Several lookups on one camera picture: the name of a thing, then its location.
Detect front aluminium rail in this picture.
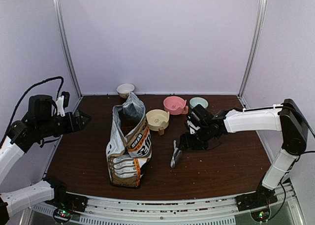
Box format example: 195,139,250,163
19,194,301,225

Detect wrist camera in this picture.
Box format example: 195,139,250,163
185,120,200,135
56,92,70,117

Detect metal scoop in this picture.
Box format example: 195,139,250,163
170,140,182,168

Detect left aluminium frame post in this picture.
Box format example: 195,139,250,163
53,0,83,98

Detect light blue ceramic bowl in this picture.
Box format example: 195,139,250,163
189,97,209,109

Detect aluminium frame post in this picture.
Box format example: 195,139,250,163
238,0,268,99
53,0,83,98

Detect right aluminium frame post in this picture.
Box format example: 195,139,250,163
238,0,268,99

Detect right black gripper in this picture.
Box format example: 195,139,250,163
178,125,212,151

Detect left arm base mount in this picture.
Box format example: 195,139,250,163
45,193,88,212

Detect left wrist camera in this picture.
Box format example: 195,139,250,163
56,92,70,117

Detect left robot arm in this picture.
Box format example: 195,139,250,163
0,92,92,225

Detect pet food bag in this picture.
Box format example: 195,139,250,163
105,93,152,188

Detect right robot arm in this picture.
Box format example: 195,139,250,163
171,98,312,206

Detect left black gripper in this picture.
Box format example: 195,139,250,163
36,109,91,138

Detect pink pet bowl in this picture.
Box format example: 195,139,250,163
163,96,189,115

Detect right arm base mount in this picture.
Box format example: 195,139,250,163
235,192,269,212

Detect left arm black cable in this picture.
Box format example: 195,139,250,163
0,76,65,144

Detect white patterned ceramic bowl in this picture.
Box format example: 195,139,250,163
116,83,135,99

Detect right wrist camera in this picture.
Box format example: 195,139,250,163
185,120,200,135

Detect cream pet bowl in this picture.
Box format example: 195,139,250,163
146,109,170,136

